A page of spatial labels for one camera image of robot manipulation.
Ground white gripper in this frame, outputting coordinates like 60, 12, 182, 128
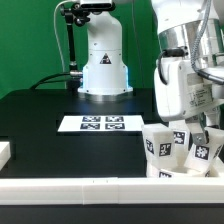
154, 58, 224, 145

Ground white round stool seat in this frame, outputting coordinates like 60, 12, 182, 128
146, 163, 218, 178

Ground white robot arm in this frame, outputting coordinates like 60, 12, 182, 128
80, 0, 224, 145

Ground white marker sheet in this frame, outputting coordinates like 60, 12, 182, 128
58, 115, 144, 132

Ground white block at left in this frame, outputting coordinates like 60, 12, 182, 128
0, 142, 11, 170

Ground white right rail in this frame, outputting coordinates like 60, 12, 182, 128
213, 158, 224, 178

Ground white rail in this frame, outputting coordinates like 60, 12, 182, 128
213, 158, 224, 178
0, 177, 224, 205

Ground white front rail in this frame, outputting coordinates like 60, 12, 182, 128
0, 177, 224, 205

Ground white cable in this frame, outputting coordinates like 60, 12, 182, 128
53, 0, 74, 64

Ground black cables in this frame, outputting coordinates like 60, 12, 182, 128
29, 73, 81, 90

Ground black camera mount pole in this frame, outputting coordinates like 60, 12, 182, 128
60, 3, 90, 91

